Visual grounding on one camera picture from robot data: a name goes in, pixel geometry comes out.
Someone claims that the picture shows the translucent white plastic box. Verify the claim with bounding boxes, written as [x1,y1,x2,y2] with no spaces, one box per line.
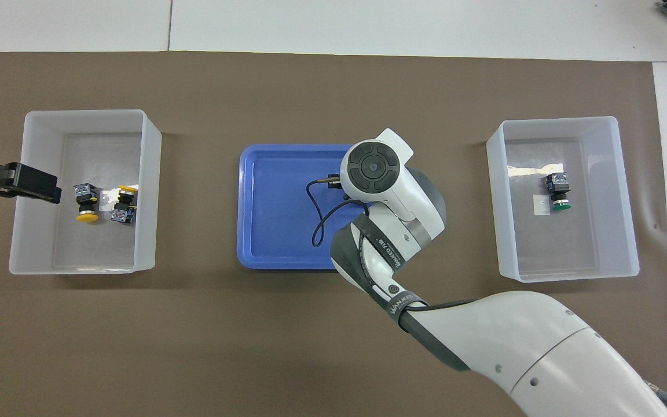
[486,116,640,283]
[9,109,163,275]

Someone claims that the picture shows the green push button switch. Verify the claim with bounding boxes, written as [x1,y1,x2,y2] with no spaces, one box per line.
[545,172,572,211]

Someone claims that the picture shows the brown table mat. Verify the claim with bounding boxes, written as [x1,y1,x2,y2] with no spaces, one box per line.
[0,51,667,417]

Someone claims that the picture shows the blue plastic tray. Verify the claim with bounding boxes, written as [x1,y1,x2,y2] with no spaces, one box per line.
[236,144,372,271]

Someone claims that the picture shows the yellow push button switch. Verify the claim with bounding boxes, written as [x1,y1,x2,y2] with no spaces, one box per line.
[110,185,139,225]
[73,182,100,223]

